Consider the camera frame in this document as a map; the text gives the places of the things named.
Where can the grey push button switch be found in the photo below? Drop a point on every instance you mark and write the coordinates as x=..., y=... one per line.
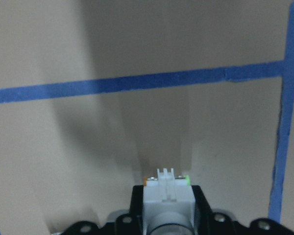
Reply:
x=167, y=198

